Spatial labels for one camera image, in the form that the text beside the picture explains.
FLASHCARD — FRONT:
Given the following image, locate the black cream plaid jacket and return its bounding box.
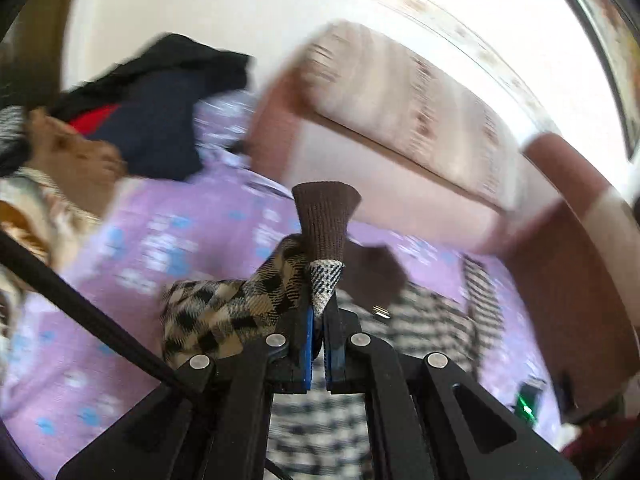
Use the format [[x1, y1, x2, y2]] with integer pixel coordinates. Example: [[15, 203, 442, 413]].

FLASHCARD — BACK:
[[162, 182, 504, 479]]

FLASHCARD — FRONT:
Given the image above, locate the purple floral bed sheet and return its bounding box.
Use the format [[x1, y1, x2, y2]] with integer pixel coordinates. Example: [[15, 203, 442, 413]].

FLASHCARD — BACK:
[[1, 92, 560, 479]]

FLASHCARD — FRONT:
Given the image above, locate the brown fuzzy garment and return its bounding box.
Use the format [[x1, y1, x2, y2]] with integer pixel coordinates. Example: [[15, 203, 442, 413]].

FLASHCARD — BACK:
[[26, 108, 127, 218]]

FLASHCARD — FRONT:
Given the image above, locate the beige striped pillow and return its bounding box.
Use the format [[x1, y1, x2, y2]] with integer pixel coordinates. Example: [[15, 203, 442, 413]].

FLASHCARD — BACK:
[[300, 22, 518, 211]]

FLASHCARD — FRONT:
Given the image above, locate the dark navy garment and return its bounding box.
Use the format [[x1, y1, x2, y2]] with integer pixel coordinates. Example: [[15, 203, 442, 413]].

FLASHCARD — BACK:
[[50, 34, 253, 181]]

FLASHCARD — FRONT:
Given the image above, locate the tan striped fuzzy garment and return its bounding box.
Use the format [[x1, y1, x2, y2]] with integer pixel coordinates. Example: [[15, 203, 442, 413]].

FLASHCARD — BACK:
[[0, 167, 101, 311]]

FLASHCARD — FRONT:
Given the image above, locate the grey knitted garment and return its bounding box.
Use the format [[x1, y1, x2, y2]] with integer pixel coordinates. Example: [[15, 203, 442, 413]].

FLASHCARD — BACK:
[[0, 105, 32, 177]]

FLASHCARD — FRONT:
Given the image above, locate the black cable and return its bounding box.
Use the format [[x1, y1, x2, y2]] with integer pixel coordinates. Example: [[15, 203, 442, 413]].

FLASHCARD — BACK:
[[0, 231, 199, 396]]

